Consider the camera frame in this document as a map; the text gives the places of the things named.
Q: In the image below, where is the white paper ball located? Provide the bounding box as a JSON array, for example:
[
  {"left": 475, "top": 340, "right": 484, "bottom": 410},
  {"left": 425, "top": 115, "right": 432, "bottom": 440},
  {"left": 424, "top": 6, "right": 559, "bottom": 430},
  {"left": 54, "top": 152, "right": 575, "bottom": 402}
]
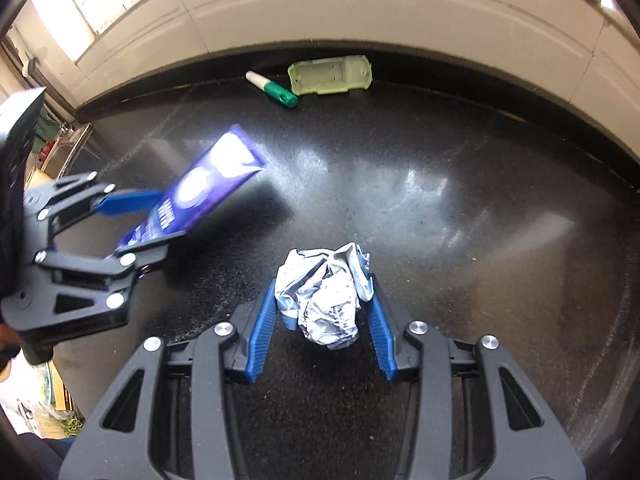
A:
[{"left": 274, "top": 242, "right": 374, "bottom": 350}]

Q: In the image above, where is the stainless steel sink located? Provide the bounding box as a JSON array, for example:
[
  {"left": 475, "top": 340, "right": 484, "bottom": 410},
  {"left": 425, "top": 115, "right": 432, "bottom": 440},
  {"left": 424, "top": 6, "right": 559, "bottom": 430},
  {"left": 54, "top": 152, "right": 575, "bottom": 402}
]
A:
[{"left": 40, "top": 122, "right": 93, "bottom": 179}]

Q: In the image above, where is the purple toothpaste tube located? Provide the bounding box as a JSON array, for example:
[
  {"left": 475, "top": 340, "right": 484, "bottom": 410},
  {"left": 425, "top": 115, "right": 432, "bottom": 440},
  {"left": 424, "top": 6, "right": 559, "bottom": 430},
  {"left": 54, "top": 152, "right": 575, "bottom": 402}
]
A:
[{"left": 118, "top": 125, "right": 266, "bottom": 249}]

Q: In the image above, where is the green white marker pen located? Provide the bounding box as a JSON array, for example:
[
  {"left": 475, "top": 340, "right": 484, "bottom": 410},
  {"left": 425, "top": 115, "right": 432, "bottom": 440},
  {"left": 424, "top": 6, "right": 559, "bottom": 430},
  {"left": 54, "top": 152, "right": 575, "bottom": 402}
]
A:
[{"left": 245, "top": 70, "right": 298, "bottom": 108}]

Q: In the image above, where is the light green plastic tray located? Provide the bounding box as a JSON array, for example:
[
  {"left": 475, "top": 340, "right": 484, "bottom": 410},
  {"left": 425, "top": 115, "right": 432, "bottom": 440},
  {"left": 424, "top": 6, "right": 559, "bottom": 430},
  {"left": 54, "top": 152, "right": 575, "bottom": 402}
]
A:
[{"left": 288, "top": 55, "right": 372, "bottom": 96}]

